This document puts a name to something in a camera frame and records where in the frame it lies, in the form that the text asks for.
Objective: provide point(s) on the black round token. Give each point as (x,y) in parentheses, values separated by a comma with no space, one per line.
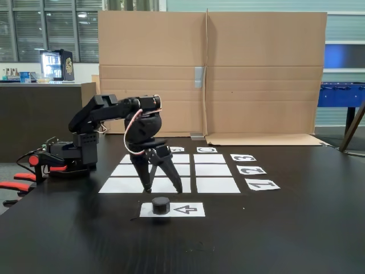
(160,205)

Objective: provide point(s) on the paper sheet letter B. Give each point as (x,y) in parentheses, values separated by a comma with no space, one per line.
(178,149)

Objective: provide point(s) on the blue wall screen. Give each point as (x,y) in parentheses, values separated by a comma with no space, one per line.
(345,56)

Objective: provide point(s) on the white arrow paper sheet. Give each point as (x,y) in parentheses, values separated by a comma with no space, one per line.
(188,210)

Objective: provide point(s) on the brown wooden leg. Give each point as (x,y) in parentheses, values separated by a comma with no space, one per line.
(352,128)

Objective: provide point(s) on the paper sheet letter C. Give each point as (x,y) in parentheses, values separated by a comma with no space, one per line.
(206,149)

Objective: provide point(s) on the paper sheet number 2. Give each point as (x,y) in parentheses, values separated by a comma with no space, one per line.
(251,170)

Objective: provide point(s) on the red and black clamp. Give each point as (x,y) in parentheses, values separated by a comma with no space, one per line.
(58,168)
(34,160)

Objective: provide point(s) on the small blue box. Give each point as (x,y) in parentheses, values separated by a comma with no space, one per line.
(25,77)

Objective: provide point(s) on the paper sheet number 3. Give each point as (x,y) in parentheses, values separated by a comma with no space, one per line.
(243,157)

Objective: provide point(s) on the large brown cardboard screen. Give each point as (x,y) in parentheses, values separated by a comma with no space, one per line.
(256,71)

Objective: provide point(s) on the white nine-square grid sheet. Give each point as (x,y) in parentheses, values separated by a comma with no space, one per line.
(214,171)

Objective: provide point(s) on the crumpled clear tape piece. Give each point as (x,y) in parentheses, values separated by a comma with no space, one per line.
(199,247)

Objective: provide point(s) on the grey tape strip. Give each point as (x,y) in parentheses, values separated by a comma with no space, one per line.
(199,77)
(196,136)

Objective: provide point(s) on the row of small bottles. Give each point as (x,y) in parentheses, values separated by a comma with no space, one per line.
(11,74)

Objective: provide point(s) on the blue foosball table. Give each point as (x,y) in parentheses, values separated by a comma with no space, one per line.
(339,95)

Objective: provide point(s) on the small brown cardboard sheet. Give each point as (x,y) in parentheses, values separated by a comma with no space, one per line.
(89,97)

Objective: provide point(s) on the black mini fridge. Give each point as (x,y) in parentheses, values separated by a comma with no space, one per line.
(64,64)

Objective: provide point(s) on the paper sheet number 1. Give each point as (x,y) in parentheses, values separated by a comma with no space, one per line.
(262,185)

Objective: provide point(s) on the dark brown counter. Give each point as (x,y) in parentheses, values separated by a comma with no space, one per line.
(34,120)

